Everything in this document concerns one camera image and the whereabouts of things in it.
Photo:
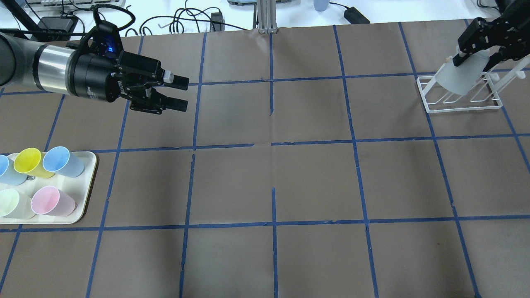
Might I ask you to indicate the black power adapter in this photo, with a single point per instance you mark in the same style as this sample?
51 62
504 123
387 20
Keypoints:
65 24

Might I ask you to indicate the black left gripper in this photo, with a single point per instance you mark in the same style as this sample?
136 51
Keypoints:
90 78

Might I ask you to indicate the pink plastic cup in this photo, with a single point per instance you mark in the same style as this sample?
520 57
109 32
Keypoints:
51 201

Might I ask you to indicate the pale green plastic cup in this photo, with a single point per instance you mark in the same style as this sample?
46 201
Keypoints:
15 205

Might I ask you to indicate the aluminium frame post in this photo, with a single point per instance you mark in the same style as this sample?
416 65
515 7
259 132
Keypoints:
266 17

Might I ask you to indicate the yellow plastic cup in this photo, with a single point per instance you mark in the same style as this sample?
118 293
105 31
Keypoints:
30 162

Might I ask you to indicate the cream plastic tray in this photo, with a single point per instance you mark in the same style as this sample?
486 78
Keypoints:
74 194

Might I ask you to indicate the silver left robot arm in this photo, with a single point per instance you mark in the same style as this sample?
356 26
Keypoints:
36 64

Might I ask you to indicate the light blue plastic cup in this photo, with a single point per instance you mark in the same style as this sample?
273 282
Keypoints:
60 160

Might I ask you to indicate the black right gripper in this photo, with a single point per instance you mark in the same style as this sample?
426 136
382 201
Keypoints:
502 40

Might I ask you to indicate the grey plastic cup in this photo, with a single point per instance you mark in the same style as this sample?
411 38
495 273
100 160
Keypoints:
460 80

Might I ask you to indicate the blue cup on desk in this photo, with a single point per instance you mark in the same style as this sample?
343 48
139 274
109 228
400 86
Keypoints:
320 5

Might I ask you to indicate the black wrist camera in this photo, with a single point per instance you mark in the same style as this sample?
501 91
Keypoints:
103 40

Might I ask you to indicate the white wire cup rack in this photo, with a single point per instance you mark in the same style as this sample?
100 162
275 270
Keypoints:
485 94

